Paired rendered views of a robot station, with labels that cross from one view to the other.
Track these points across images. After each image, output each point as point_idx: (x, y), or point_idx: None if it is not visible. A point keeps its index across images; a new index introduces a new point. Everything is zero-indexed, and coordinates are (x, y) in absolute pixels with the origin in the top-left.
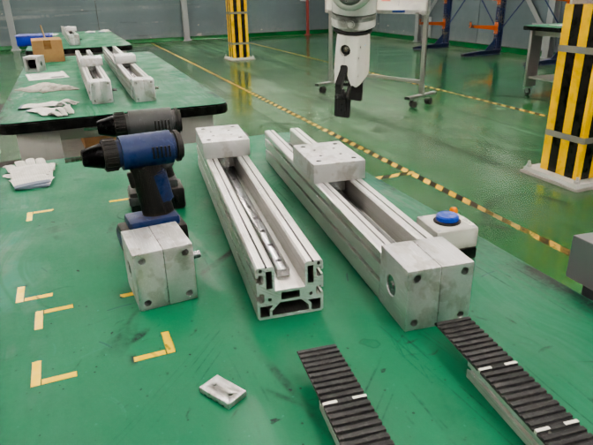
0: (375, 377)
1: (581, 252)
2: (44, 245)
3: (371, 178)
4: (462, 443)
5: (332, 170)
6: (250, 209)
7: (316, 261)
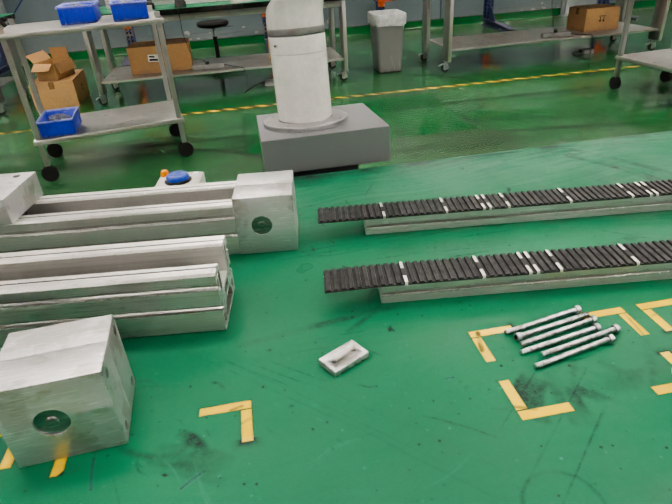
0: None
1: (272, 151)
2: None
3: None
4: (431, 249)
5: (19, 198)
6: None
7: (224, 239)
